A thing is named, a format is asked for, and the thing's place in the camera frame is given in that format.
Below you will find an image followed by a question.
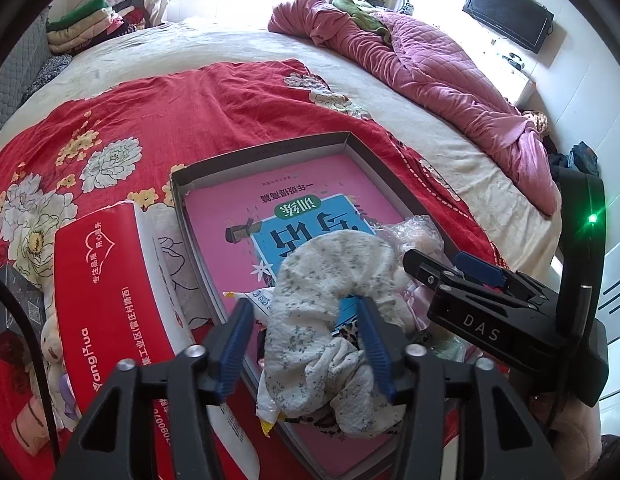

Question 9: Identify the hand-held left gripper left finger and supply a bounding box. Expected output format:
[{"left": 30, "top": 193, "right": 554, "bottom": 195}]
[{"left": 50, "top": 297, "right": 255, "bottom": 480}]

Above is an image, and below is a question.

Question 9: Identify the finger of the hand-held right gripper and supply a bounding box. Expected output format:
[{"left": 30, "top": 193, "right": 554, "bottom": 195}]
[
  {"left": 453, "top": 252, "right": 554, "bottom": 307},
  {"left": 402, "top": 249, "right": 459, "bottom": 292}
]

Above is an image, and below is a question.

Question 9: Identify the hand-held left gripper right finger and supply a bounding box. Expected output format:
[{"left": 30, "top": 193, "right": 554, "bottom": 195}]
[{"left": 357, "top": 296, "right": 541, "bottom": 480}]

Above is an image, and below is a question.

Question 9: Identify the pink ribbon plush toy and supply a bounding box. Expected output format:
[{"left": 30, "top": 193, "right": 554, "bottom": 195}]
[{"left": 394, "top": 269, "right": 437, "bottom": 332}]

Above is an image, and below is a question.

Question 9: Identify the leopard print cloth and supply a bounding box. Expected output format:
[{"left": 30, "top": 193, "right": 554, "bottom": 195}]
[{"left": 296, "top": 322, "right": 367, "bottom": 432}]

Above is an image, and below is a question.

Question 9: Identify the clear plastic bag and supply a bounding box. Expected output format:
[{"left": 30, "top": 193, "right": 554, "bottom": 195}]
[{"left": 375, "top": 215, "right": 451, "bottom": 271}]

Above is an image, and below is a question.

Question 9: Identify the yellow and white snack packet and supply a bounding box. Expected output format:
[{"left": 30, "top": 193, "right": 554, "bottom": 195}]
[{"left": 222, "top": 290, "right": 291, "bottom": 433}]

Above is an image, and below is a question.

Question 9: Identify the white speckled fabric cloth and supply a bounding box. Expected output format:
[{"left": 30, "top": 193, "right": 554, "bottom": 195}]
[{"left": 257, "top": 235, "right": 423, "bottom": 436}]

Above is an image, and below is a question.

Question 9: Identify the grey shallow cardboard box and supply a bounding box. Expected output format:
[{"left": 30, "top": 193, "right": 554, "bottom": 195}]
[{"left": 170, "top": 131, "right": 463, "bottom": 478}]

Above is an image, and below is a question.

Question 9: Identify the person's right forearm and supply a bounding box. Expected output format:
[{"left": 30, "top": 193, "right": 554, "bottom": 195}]
[{"left": 532, "top": 390, "right": 608, "bottom": 480}]

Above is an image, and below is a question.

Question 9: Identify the pink soft item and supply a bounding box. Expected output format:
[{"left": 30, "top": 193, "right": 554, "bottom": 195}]
[{"left": 10, "top": 400, "right": 45, "bottom": 456}]

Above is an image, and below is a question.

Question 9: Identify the pink and blue book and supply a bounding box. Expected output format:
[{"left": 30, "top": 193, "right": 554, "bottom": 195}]
[{"left": 182, "top": 152, "right": 415, "bottom": 476}]

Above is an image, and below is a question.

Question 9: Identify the white appliance with black marks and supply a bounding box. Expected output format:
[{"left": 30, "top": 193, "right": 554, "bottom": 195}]
[{"left": 592, "top": 240, "right": 620, "bottom": 406}]

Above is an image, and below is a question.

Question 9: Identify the pile of blue jeans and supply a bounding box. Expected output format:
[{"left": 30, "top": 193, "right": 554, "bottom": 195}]
[{"left": 547, "top": 141, "right": 601, "bottom": 181}]

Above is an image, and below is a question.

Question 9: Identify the floral patterned cloth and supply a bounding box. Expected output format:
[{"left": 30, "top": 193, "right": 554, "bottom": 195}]
[{"left": 522, "top": 110, "right": 551, "bottom": 136}]

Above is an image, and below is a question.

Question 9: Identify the red and white carton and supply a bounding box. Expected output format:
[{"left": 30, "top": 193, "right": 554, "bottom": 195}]
[{"left": 54, "top": 200, "right": 261, "bottom": 480}]

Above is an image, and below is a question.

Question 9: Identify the cream plush toy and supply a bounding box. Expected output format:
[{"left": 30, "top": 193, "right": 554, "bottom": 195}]
[{"left": 40, "top": 312, "right": 78, "bottom": 416}]

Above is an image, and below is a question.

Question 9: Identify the white cabinet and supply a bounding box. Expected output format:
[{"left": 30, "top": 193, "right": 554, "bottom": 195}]
[{"left": 482, "top": 35, "right": 536, "bottom": 106}]

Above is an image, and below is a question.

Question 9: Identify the pink quilted duvet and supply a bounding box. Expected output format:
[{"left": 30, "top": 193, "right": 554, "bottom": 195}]
[{"left": 267, "top": 0, "right": 561, "bottom": 218}]

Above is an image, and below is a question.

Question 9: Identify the red floral blanket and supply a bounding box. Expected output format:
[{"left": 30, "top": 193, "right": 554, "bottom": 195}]
[{"left": 0, "top": 57, "right": 511, "bottom": 480}]

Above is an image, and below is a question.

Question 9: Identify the black flat screen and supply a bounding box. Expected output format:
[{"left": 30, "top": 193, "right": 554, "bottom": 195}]
[{"left": 464, "top": 0, "right": 555, "bottom": 55}]

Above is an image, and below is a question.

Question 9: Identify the green cloth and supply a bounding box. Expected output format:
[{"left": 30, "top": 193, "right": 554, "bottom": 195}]
[{"left": 332, "top": 0, "right": 391, "bottom": 36}]

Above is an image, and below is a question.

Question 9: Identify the beige bed sheet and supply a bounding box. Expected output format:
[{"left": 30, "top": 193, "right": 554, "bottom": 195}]
[{"left": 20, "top": 15, "right": 563, "bottom": 271}]

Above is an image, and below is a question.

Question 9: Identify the dark patterned pillow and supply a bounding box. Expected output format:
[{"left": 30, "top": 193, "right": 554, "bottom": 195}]
[{"left": 22, "top": 54, "right": 73, "bottom": 106}]

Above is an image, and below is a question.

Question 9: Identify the grey quilted headboard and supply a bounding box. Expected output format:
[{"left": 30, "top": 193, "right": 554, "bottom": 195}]
[{"left": 0, "top": 7, "right": 53, "bottom": 136}]

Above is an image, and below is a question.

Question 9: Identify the stack of folded clothes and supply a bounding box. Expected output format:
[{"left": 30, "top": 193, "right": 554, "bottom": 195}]
[{"left": 46, "top": 0, "right": 148, "bottom": 56}]

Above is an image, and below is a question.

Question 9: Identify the black cable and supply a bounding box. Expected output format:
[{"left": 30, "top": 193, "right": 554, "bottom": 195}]
[{"left": 0, "top": 275, "right": 60, "bottom": 480}]

